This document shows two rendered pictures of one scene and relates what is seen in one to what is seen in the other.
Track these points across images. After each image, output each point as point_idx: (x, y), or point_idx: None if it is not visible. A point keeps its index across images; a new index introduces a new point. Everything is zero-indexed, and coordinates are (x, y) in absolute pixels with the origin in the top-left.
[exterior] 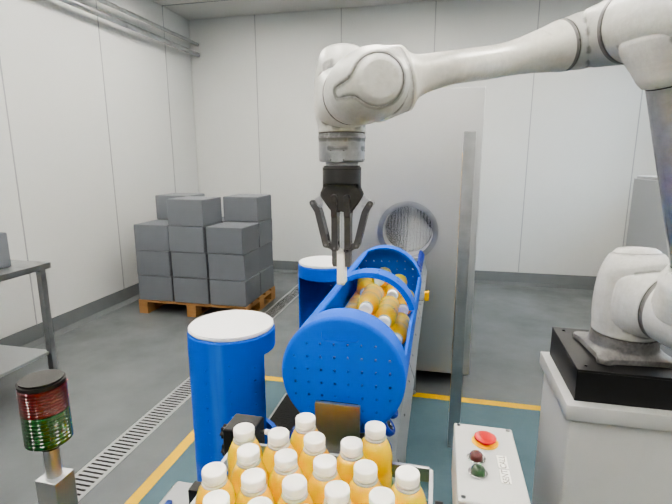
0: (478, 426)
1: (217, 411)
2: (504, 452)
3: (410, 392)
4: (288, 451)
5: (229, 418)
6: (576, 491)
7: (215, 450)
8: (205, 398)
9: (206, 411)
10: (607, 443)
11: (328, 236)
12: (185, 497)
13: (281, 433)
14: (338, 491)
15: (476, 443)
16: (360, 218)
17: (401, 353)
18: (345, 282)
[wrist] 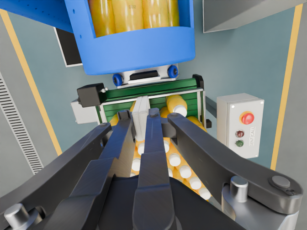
0: (244, 103)
1: (23, 11)
2: (255, 123)
3: None
4: (143, 148)
5: (35, 10)
6: (269, 2)
7: (42, 20)
8: (5, 9)
9: (14, 12)
10: None
11: (102, 136)
12: (83, 111)
13: None
14: (176, 163)
15: (241, 121)
16: (204, 183)
17: (194, 46)
18: (150, 107)
